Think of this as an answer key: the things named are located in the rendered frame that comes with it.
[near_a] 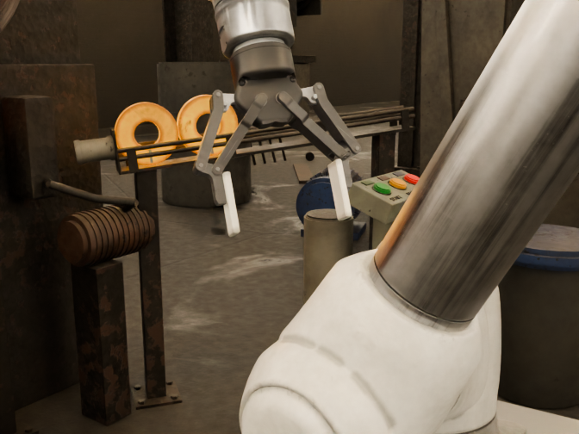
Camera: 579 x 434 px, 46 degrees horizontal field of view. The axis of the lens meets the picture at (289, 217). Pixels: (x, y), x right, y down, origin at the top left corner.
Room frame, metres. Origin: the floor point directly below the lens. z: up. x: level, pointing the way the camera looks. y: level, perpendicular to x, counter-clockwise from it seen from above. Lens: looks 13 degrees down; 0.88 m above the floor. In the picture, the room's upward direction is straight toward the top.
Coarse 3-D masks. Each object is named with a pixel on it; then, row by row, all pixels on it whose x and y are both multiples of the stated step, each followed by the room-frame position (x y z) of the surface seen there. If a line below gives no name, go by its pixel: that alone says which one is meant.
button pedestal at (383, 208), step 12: (372, 180) 1.52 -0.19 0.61; (384, 180) 1.54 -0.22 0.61; (348, 192) 1.47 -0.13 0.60; (360, 192) 1.45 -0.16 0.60; (372, 192) 1.44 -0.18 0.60; (396, 192) 1.48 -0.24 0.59; (408, 192) 1.50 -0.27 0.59; (360, 204) 1.45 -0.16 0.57; (372, 204) 1.43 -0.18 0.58; (384, 204) 1.41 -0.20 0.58; (396, 204) 1.42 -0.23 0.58; (372, 216) 1.43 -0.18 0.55; (384, 216) 1.41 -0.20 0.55; (396, 216) 1.45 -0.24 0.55; (384, 228) 1.49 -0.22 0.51; (372, 240) 1.51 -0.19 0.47
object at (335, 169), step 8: (336, 160) 0.79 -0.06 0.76; (328, 168) 0.81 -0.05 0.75; (336, 168) 0.79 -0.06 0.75; (336, 176) 0.79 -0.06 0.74; (344, 176) 0.79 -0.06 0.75; (336, 184) 0.79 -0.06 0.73; (344, 184) 0.78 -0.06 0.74; (336, 192) 0.79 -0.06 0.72; (344, 192) 0.78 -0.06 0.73; (336, 200) 0.80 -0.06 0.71; (344, 200) 0.78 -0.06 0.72; (336, 208) 0.80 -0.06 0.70; (344, 208) 0.77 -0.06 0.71; (344, 216) 0.78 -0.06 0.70
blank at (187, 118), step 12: (204, 96) 1.70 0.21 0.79; (192, 108) 1.69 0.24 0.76; (204, 108) 1.70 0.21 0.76; (228, 108) 1.72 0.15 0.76; (180, 120) 1.68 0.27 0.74; (192, 120) 1.69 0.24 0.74; (228, 120) 1.72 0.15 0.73; (180, 132) 1.68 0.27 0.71; (192, 132) 1.69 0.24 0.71; (228, 132) 1.72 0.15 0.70; (192, 144) 1.69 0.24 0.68
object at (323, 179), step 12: (312, 180) 3.24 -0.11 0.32; (324, 180) 3.22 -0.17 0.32; (360, 180) 3.54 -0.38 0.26; (300, 192) 3.25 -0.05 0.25; (312, 192) 3.22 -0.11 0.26; (324, 192) 3.20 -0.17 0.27; (300, 204) 3.23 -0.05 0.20; (312, 204) 3.22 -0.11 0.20; (324, 204) 3.20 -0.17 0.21; (300, 216) 3.25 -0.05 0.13; (360, 228) 3.38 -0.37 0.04
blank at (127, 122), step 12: (132, 108) 1.64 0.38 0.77; (144, 108) 1.65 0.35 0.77; (156, 108) 1.66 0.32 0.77; (120, 120) 1.63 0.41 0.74; (132, 120) 1.64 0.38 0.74; (144, 120) 1.65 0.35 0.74; (156, 120) 1.66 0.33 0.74; (168, 120) 1.67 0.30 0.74; (120, 132) 1.63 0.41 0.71; (132, 132) 1.64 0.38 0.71; (168, 132) 1.67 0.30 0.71; (120, 144) 1.63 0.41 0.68; (132, 144) 1.64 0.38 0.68; (168, 156) 1.67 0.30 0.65
